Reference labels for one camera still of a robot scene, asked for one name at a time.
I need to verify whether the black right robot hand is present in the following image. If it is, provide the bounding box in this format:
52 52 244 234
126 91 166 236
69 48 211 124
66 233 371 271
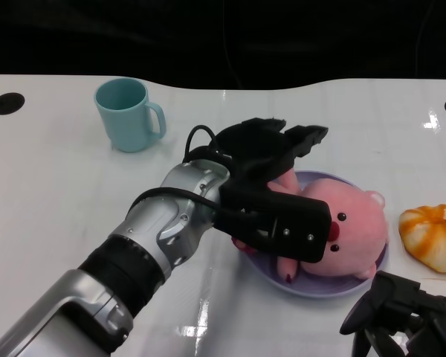
340 270 446 357

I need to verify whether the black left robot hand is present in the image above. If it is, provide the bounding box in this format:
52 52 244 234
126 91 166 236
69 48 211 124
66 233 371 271
211 118 329 256

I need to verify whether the pink plush beaver doll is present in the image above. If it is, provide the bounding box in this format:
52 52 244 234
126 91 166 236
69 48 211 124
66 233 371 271
232 169 390 283

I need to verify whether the lavender plastic plate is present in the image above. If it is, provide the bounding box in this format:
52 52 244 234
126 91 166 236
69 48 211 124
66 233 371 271
237 170 390 298

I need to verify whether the orange and white bread toy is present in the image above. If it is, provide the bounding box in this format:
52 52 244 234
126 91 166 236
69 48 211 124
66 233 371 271
398 204 446 275

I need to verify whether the teal plastic mug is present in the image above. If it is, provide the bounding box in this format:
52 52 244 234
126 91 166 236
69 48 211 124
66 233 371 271
93 77 167 153

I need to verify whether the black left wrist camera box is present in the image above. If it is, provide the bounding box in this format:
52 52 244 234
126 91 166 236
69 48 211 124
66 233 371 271
221 184 332 263

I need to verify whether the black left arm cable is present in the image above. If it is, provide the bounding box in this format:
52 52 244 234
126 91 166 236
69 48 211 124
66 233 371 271
129 125 253 224

